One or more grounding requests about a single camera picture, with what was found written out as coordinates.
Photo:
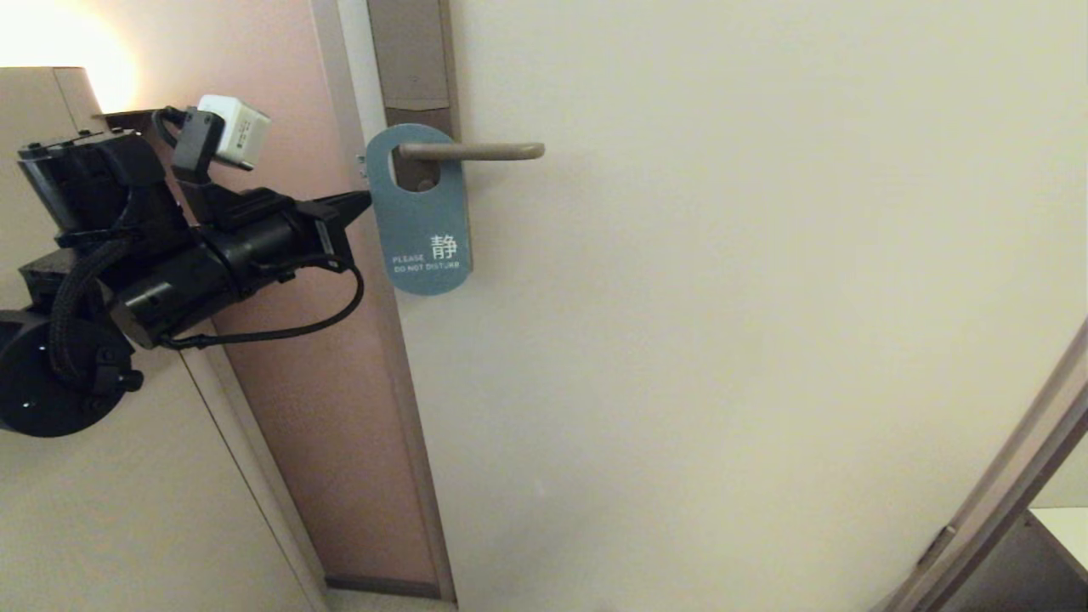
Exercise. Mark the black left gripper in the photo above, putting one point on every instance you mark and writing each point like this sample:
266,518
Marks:
238,255

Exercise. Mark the blue do-not-disturb door hanger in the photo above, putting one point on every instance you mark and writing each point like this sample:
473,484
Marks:
421,221

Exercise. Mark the white door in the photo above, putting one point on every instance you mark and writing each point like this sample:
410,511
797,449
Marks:
722,340

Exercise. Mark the brown metal lock plate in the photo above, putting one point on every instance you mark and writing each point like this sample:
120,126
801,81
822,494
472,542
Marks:
412,51

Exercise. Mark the small metal hinge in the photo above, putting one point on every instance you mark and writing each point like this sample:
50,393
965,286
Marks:
937,546

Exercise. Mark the dark cabinet side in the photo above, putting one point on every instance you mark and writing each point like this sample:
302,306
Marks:
1020,578

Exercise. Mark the white wrist camera with mount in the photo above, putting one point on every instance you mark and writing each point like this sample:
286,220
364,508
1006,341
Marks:
238,132

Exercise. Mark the dark wall lamp bracket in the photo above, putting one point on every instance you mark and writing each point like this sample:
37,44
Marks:
127,119

